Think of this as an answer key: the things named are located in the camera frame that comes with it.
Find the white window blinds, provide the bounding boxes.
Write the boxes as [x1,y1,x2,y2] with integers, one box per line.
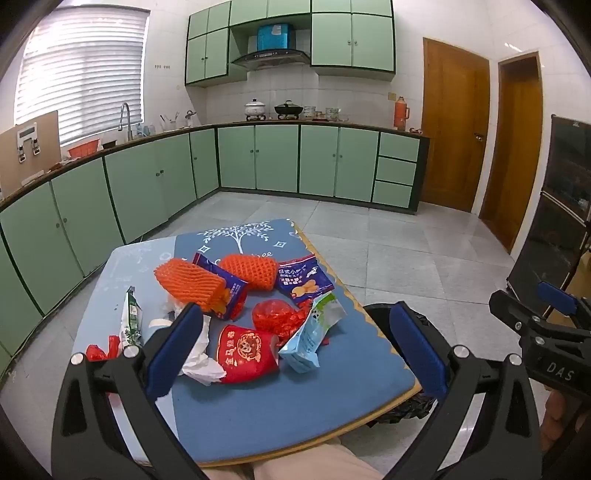
[15,7,151,146]

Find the black wok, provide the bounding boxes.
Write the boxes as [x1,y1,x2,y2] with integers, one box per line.
[274,100,304,120]

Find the black glass-front cabinet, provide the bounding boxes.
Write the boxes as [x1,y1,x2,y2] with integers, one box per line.
[505,114,591,319]

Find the purple snack packet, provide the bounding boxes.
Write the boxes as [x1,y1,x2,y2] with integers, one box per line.
[276,254,335,310]
[191,252,250,321]

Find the person's right hand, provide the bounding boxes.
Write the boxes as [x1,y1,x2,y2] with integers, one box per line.
[540,390,583,457]

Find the green wall kitchen cabinets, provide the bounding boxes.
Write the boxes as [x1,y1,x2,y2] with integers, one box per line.
[185,0,396,87]

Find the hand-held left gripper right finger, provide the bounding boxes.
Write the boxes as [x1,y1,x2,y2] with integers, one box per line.
[381,302,543,480]

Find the steel kitchen faucet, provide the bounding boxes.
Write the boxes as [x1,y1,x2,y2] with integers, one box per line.
[119,102,134,141]

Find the cardboard box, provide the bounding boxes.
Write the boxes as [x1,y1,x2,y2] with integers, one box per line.
[0,110,61,197]

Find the narrow wooden door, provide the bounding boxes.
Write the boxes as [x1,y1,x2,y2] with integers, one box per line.
[478,52,543,254]

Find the blue printed table mat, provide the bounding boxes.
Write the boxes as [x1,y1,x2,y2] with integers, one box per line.
[74,218,416,464]

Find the blue box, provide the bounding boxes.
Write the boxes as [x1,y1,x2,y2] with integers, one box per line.
[257,23,296,51]

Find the red cellophane wrapper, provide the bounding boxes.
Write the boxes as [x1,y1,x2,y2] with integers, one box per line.
[252,299,310,344]

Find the white grey small device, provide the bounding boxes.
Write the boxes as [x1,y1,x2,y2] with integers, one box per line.
[16,124,41,162]

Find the white tissue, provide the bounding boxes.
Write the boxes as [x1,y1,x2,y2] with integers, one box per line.
[147,295,227,386]

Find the green base kitchen cabinets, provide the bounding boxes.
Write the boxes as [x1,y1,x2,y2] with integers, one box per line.
[0,122,430,384]

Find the red gold-print snack packet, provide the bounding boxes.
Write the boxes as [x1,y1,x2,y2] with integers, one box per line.
[215,325,281,385]

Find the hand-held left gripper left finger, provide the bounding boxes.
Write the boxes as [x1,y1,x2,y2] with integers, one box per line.
[52,302,206,480]

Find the dark range hood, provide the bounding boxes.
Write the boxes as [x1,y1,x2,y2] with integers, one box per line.
[231,48,311,71]

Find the red wash basin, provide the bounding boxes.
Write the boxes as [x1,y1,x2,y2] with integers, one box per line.
[68,140,101,159]

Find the black bag-lined trash bin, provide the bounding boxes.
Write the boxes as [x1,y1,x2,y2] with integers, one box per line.
[362,302,446,421]

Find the green white snack packet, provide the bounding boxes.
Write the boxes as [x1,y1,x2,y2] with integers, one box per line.
[121,286,144,349]

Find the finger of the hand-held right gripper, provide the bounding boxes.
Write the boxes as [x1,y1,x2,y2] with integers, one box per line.
[488,290,548,343]
[537,281,591,330]

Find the light blue snack packet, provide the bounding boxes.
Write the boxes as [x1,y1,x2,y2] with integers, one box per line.
[278,292,347,374]

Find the orange foam fruit net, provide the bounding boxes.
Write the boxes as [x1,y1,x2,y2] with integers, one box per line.
[219,253,279,291]
[154,258,232,315]

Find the red plastic bag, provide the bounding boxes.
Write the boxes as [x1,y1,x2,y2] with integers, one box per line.
[86,335,122,361]

